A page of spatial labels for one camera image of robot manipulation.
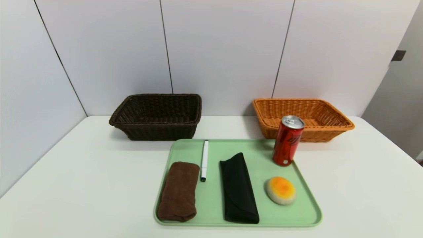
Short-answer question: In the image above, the black glasses case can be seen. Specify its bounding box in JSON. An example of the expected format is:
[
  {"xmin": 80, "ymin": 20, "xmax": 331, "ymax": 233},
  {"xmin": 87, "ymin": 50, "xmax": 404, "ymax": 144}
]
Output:
[{"xmin": 219, "ymin": 152, "xmax": 260, "ymax": 224}]

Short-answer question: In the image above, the red soda can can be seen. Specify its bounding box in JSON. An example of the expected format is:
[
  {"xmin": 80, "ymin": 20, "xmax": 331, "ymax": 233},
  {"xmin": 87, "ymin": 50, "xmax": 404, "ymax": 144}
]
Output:
[{"xmin": 272, "ymin": 115, "xmax": 305, "ymax": 167}]

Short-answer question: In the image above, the brown towel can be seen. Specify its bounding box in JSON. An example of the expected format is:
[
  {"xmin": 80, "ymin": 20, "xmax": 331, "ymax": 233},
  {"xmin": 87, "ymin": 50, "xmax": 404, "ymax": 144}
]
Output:
[{"xmin": 157, "ymin": 161, "xmax": 200, "ymax": 222}]

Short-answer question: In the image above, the orange and white bun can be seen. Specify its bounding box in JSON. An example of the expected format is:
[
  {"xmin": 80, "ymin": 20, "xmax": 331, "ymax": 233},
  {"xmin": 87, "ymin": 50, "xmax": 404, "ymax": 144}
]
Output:
[{"xmin": 266, "ymin": 176, "xmax": 296, "ymax": 206}]

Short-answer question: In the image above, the dark brown wicker basket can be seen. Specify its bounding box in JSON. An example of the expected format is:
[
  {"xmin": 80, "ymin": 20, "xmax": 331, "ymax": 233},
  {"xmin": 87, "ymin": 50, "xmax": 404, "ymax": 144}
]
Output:
[{"xmin": 109, "ymin": 94, "xmax": 202, "ymax": 141}]

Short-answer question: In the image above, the orange wicker basket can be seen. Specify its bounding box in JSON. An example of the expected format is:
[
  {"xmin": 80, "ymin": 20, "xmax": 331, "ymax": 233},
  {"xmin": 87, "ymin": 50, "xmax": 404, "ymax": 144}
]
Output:
[{"xmin": 253, "ymin": 98, "xmax": 355, "ymax": 143}]

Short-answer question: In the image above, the white marker pen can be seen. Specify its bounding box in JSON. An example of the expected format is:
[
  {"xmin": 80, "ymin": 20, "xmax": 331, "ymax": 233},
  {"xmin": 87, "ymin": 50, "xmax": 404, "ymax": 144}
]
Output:
[{"xmin": 200, "ymin": 140, "xmax": 209, "ymax": 182}]

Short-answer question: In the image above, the light green plastic tray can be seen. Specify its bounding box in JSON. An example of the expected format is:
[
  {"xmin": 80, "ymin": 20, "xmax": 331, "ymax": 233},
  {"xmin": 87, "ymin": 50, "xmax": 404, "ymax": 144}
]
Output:
[{"xmin": 154, "ymin": 139, "xmax": 323, "ymax": 228}]

